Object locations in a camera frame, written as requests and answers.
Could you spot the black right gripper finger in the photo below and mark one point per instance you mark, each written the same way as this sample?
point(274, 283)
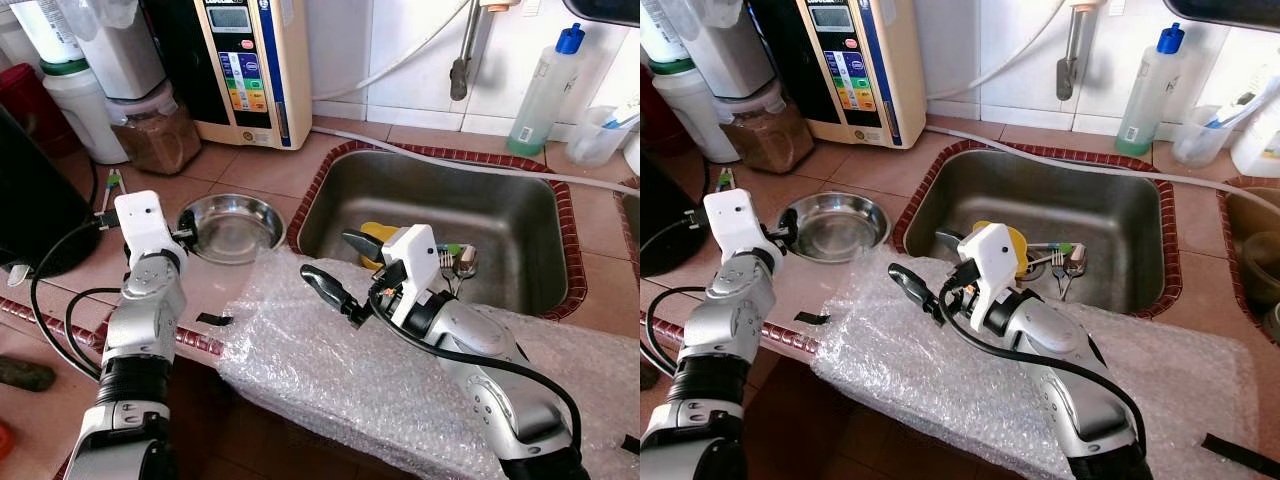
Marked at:
point(332, 290)
point(918, 288)
point(950, 242)
point(363, 246)

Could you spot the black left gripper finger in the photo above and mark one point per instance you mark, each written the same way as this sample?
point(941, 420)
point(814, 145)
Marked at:
point(788, 218)
point(191, 219)

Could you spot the yellow plastic bowl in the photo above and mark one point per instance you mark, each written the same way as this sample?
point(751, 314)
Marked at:
point(1018, 250)
point(372, 232)

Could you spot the steel spoon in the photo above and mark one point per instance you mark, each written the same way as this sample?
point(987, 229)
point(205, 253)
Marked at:
point(1072, 265)
point(462, 268)

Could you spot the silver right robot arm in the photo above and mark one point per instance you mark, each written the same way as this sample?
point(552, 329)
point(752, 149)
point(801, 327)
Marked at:
point(480, 350)
point(1060, 345)

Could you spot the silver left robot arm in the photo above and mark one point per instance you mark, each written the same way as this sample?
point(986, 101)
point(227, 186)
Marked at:
point(145, 320)
point(730, 320)

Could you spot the plastic jar brown contents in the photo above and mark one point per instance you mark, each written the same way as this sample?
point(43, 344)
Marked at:
point(155, 140)
point(770, 140)

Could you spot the short black tape strip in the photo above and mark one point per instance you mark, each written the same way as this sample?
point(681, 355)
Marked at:
point(812, 318)
point(214, 320)

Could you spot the clear bubble wrap sheet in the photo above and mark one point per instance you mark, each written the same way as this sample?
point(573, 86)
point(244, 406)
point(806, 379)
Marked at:
point(320, 380)
point(900, 380)

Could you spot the black kettle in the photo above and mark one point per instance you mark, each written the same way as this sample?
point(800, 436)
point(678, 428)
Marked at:
point(35, 200)
point(662, 215)

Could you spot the stainless steel sink basin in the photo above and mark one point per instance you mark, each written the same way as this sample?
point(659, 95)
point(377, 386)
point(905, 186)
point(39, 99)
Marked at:
point(630, 215)
point(1250, 205)
point(1090, 200)
point(480, 200)

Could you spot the white canister green band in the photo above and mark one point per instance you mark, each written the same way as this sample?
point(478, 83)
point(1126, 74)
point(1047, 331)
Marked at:
point(695, 115)
point(80, 115)

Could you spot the cream water ionizer machine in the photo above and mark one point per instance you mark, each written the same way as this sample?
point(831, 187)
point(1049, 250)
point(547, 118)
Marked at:
point(855, 75)
point(245, 75)

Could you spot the white labelled plastic bottle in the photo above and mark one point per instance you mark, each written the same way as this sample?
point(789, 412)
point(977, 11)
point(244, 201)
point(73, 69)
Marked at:
point(1260, 140)
point(632, 155)

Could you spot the plain white filter canister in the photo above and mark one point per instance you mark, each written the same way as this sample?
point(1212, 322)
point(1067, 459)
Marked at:
point(125, 55)
point(735, 55)

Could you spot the dark red container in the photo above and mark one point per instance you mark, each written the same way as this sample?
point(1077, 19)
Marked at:
point(25, 100)
point(655, 105)

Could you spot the white toothpaste tube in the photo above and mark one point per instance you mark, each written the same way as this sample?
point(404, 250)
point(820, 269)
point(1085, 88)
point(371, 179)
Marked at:
point(1240, 105)
point(620, 118)

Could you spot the clear plastic cup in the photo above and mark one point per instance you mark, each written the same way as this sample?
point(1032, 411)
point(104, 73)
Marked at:
point(1200, 145)
point(595, 145)

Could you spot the dark green lump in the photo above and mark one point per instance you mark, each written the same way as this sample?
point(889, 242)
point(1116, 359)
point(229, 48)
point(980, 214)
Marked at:
point(25, 373)

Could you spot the clear bottle blue cap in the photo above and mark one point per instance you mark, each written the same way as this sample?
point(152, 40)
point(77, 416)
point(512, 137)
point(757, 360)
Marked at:
point(1150, 100)
point(545, 100)

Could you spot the long black tape strip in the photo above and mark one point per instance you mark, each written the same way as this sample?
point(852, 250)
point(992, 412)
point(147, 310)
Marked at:
point(1240, 455)
point(630, 445)

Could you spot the black tray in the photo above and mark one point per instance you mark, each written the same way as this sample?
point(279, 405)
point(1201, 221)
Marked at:
point(1225, 10)
point(605, 8)

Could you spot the small steel bowl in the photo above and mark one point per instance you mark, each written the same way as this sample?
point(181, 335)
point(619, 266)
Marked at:
point(1262, 265)

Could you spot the cream bowl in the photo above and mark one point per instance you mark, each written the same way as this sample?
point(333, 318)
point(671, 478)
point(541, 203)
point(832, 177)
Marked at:
point(1273, 320)

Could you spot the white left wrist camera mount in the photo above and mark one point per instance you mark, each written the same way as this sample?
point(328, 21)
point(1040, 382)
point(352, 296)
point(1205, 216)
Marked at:
point(145, 225)
point(735, 225)

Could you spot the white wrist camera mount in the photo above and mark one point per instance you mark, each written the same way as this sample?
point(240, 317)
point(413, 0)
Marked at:
point(412, 260)
point(735, 225)
point(145, 225)
point(992, 258)

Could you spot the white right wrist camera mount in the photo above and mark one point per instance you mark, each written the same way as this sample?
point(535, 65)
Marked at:
point(992, 258)
point(412, 260)

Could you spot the wall mounted steel faucet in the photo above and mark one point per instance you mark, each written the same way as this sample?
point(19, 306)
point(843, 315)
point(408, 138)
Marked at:
point(465, 60)
point(1072, 60)

